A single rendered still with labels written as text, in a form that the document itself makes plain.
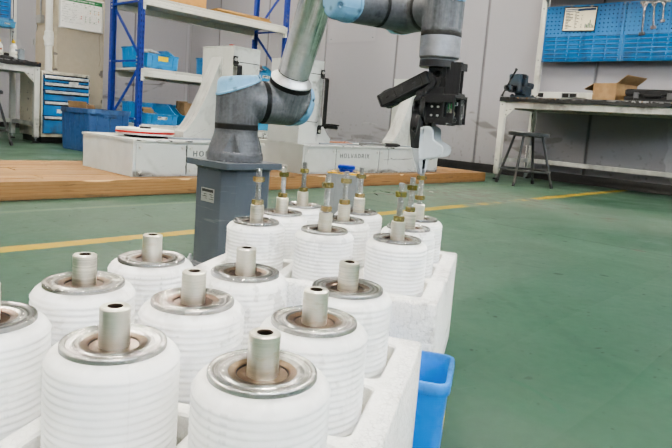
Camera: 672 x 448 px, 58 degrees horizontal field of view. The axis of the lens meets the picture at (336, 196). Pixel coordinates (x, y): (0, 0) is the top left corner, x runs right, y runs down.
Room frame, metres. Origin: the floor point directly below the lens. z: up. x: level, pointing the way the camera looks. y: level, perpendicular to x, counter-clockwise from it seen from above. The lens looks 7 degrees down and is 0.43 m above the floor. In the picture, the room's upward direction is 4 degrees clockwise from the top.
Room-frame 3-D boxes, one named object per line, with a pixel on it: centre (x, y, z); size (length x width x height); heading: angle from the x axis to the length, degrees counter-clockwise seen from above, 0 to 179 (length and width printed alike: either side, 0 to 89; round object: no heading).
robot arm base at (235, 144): (1.63, 0.28, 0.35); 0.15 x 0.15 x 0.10
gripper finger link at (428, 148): (1.13, -0.17, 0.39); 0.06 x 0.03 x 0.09; 60
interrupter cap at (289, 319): (0.51, 0.01, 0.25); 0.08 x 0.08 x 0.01
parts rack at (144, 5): (6.64, 1.53, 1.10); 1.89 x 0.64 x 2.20; 137
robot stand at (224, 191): (1.63, 0.28, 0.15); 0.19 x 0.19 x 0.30; 47
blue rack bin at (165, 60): (6.14, 1.96, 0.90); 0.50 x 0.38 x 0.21; 48
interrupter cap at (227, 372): (0.40, 0.04, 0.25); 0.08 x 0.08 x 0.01
